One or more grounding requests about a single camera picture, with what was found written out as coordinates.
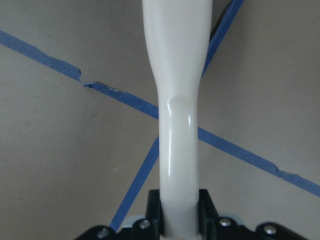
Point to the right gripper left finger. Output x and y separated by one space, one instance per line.
154 212

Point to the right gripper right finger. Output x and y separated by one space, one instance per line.
207 212

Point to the beige hand brush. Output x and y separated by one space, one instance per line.
177 36

